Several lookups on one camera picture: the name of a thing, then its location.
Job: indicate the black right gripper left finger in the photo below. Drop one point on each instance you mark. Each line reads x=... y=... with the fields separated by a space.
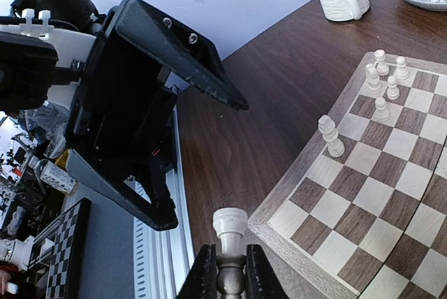
x=201 y=281

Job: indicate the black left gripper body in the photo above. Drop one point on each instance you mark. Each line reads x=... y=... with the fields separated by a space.
x=122 y=109

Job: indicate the white chess pawn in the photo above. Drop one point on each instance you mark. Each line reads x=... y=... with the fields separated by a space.
x=392 y=92
x=402 y=72

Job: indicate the plastic bottle background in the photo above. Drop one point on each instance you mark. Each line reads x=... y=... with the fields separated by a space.
x=54 y=176

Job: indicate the white chess rook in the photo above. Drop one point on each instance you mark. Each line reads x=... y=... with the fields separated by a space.
x=230 y=225
x=381 y=66

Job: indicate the spare chess board background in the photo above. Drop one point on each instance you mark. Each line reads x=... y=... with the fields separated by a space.
x=69 y=244

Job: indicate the wooden chess board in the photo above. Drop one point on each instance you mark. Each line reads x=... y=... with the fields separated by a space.
x=371 y=223

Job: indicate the white chess knight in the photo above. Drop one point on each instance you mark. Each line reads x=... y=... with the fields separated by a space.
x=372 y=80

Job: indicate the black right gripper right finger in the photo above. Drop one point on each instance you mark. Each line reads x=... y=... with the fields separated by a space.
x=261 y=281

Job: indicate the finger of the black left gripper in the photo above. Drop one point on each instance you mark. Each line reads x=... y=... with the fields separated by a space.
x=174 y=45
x=138 y=187

